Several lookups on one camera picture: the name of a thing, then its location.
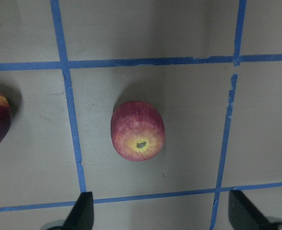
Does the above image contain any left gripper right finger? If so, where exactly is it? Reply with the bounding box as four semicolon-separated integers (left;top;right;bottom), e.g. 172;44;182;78
228;190;270;230

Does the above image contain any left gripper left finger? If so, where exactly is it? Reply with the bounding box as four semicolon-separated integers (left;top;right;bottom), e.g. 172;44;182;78
63;192;94;230

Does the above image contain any red yellow apple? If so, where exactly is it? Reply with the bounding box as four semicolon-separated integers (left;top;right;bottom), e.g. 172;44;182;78
110;101;165;161

